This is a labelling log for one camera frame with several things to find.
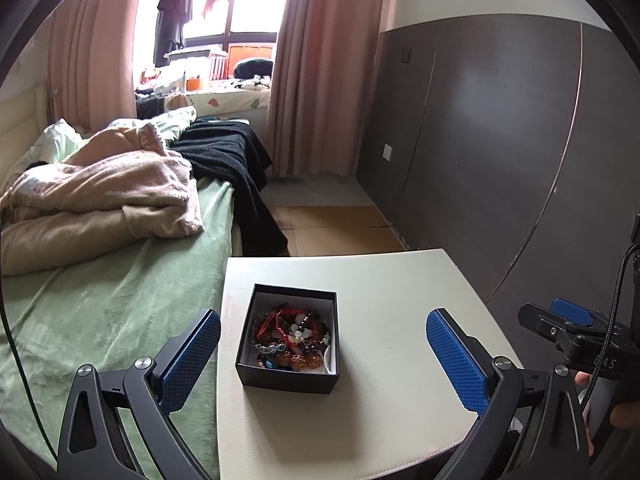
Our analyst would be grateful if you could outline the left pink curtain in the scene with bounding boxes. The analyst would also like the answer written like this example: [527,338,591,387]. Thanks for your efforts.
[48,0,139,132]

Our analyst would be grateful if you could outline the hanging dark clothes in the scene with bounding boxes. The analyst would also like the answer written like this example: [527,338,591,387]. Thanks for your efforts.
[153,0,193,68]

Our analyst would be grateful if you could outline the black knitted cloth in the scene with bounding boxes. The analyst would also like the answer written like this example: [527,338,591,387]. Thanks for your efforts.
[171,117,288,257]

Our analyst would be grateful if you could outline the green bed sheet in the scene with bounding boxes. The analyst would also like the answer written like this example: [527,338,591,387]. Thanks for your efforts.
[1,179,233,466]

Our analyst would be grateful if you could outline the person's right hand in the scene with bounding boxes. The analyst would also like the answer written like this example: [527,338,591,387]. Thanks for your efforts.
[575,372,639,460]

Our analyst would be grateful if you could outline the black cable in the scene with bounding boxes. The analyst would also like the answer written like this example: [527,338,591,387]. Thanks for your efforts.
[579,246,640,411]

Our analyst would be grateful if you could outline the black green bead bracelet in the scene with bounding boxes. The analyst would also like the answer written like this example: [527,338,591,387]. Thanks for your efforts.
[294,309,334,356]

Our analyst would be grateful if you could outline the pink beige blanket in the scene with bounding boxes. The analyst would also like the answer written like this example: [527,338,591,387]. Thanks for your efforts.
[1,122,204,276]

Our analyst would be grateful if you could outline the black jewelry box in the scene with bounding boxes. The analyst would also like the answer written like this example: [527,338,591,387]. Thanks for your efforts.
[235,284,341,394]

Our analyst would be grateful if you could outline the pink curtain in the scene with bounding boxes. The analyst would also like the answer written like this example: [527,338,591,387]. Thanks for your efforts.
[48,0,139,132]
[265,0,383,178]

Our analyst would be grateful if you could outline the floral window seat cushion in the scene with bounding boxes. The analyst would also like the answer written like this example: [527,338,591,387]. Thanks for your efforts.
[164,88,270,117]

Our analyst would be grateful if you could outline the white wall socket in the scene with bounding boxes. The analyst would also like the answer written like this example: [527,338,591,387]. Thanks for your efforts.
[382,144,393,162]

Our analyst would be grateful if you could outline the brown rudraksha bead bracelet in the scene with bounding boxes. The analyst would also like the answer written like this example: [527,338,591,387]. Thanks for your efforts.
[254,349,327,372]

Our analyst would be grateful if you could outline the flattened cardboard on floor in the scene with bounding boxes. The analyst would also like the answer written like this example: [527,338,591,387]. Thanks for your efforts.
[270,206,405,257]

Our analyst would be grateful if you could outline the red string bracelet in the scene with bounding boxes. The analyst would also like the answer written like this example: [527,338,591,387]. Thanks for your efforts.
[252,306,321,356]

